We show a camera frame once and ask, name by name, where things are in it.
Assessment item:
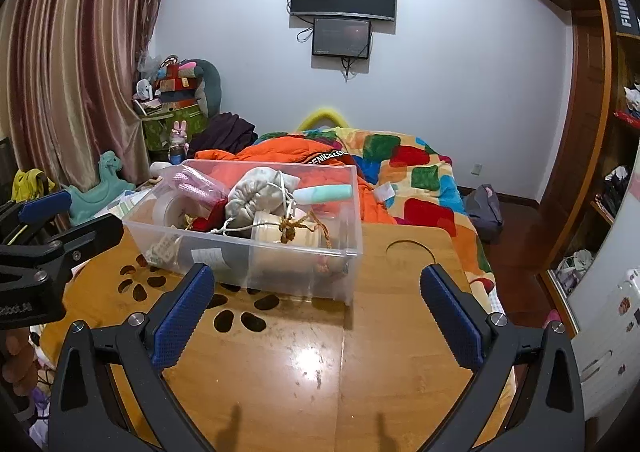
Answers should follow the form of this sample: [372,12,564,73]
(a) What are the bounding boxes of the grey drawstring pouch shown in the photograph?
[222,168,301,233]

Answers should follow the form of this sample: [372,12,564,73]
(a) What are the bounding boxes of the black box on shelf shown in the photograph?
[610,0,640,37]

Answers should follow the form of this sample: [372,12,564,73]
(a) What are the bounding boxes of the pink rabbit bottle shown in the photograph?
[168,121,191,165]

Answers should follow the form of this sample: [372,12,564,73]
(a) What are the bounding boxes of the striped brown curtain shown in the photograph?
[0,0,173,193]

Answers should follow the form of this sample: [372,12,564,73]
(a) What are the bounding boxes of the orange jacket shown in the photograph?
[192,137,401,227]

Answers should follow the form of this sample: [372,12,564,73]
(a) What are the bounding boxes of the pink rope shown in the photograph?
[170,169,228,205]

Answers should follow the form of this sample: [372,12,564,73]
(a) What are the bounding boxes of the green printed box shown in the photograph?
[140,106,203,155]

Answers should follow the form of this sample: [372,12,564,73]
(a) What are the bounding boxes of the grey round cushion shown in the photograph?
[192,59,223,117]

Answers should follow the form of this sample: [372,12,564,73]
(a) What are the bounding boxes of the white cabinet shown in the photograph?
[565,192,640,418]

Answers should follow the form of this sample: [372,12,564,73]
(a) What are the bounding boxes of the red cloth item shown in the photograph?
[192,199,228,233]

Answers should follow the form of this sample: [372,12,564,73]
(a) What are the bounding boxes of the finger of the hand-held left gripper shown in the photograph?
[0,189,74,245]
[0,213,125,283]

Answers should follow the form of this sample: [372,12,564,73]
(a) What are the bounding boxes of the brown string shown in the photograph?
[277,212,331,250]

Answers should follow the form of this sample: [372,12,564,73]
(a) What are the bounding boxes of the wooden desktop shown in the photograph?
[37,224,518,452]

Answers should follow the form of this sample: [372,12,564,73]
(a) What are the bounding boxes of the red brown box stack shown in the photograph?
[152,62,201,105]

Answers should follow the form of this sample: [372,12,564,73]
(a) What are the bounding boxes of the clear tape roll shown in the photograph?
[150,192,196,233]

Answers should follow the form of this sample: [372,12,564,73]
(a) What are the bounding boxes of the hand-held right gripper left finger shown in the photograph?
[47,262,216,452]

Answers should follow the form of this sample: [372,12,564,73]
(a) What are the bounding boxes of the grey backpack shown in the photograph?
[462,184,505,243]

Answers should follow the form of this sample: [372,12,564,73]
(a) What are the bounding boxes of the clear plastic storage box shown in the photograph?
[122,159,364,305]

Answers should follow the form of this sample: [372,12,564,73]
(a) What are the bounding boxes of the teal rocking horse toy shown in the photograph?
[62,151,137,227]

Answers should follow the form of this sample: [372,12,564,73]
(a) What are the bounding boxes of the yellow ring cushion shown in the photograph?
[296,106,351,133]

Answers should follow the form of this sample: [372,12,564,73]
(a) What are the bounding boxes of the small wall monitor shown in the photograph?
[311,16,372,58]

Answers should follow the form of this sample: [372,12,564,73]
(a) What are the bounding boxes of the yellow cloth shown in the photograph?
[11,168,57,203]

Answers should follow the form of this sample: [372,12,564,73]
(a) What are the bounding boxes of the person's left hand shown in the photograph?
[0,334,43,400]

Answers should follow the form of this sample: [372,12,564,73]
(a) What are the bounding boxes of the dark purple cloth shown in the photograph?
[187,112,258,155]

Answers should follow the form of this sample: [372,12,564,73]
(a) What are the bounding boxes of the small white fan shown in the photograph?
[132,79,158,102]

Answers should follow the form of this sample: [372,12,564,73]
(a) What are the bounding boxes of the colourful patchwork blanket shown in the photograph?
[255,127,498,303]

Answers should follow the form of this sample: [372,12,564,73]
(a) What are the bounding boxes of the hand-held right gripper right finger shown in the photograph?
[419,263,586,452]

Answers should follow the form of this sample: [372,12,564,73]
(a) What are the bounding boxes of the small printed packet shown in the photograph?
[147,237,176,267]

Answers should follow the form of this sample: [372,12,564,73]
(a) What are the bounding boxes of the teal white tube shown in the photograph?
[292,184,353,205]

